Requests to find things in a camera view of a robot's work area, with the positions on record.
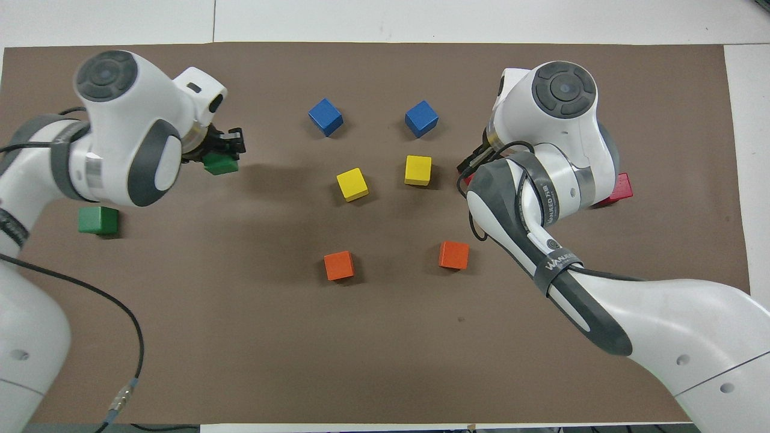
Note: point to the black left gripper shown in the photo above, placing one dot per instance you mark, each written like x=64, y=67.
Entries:
x=207, y=144

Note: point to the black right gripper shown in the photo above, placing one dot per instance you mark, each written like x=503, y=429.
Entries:
x=487, y=151

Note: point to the red wooden cube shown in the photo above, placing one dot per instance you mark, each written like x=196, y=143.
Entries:
x=467, y=179
x=616, y=189

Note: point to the green wooden cube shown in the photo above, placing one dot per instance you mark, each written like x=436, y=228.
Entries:
x=221, y=165
x=98, y=220

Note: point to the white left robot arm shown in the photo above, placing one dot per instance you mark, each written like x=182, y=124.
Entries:
x=120, y=114

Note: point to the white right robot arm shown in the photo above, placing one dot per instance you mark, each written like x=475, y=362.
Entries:
x=571, y=138

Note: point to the yellow wooden cube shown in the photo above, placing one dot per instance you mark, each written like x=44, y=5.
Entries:
x=352, y=183
x=418, y=170

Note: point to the blue wooden cube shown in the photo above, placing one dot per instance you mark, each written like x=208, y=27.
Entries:
x=421, y=118
x=325, y=116

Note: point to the orange wooden cube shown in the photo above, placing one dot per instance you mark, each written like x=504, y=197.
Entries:
x=453, y=255
x=339, y=265

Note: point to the brown paper mat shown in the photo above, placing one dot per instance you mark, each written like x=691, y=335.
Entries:
x=271, y=349

